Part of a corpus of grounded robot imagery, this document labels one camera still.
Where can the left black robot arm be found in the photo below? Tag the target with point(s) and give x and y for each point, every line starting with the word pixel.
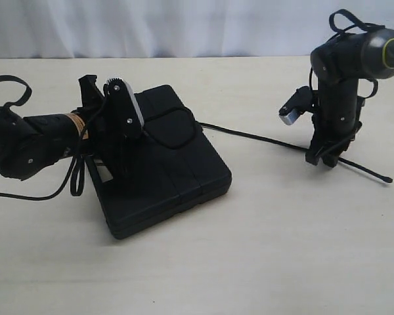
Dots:
pixel 30 144

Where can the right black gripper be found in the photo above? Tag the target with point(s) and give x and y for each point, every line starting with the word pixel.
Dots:
pixel 328 147

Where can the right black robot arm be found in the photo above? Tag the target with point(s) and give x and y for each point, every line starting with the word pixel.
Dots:
pixel 339 65

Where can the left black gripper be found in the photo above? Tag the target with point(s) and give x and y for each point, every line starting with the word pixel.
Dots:
pixel 103 136

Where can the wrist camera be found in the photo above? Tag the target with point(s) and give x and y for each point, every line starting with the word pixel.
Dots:
pixel 125 107
pixel 303 100

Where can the white curtain backdrop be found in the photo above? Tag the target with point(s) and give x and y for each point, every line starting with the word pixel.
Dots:
pixel 155 29

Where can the black plastic carrying case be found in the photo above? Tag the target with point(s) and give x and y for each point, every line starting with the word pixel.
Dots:
pixel 164 182

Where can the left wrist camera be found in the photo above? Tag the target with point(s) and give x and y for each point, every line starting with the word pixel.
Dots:
pixel 125 107

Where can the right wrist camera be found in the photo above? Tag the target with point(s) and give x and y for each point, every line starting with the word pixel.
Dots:
pixel 303 100

